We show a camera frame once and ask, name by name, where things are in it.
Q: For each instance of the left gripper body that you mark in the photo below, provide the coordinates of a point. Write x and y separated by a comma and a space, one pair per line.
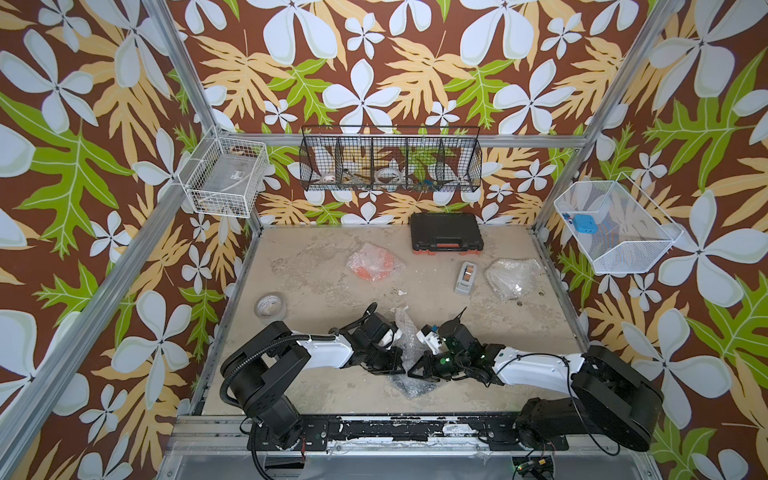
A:
381, 361

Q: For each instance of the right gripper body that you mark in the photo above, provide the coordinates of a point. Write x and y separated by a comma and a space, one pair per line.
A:
438, 366

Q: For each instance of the black dinner plate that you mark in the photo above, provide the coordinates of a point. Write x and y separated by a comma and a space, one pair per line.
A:
412, 388

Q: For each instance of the orange plastic plate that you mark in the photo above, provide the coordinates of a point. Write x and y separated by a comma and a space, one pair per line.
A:
373, 266

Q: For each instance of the clear bubble wrap sheet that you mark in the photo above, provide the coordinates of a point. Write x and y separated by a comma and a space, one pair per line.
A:
370, 248

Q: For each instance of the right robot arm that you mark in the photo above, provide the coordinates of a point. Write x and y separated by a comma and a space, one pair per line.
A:
601, 394

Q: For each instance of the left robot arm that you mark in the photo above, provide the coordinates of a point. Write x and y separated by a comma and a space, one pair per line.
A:
255, 377

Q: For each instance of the grey tape dispenser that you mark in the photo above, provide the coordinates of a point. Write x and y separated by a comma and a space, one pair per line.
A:
466, 278

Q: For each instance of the clear tape roll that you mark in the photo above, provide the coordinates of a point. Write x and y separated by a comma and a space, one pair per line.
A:
270, 308

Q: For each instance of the black tool case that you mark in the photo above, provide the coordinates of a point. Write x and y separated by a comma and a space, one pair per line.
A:
433, 233

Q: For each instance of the blue small object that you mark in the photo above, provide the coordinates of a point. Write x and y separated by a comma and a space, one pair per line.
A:
584, 224

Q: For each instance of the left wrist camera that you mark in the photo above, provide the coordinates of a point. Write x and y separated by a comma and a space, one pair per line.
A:
390, 338

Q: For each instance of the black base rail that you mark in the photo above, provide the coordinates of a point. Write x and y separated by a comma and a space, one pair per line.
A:
319, 433

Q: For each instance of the black wire basket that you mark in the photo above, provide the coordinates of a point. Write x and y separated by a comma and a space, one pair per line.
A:
371, 157

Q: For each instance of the white wire basket right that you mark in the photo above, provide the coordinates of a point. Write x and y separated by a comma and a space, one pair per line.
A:
634, 232

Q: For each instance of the white wire basket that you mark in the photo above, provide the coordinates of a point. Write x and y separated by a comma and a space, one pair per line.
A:
224, 175
634, 232

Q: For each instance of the white wire basket left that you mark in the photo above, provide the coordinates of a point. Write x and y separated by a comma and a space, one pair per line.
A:
224, 175

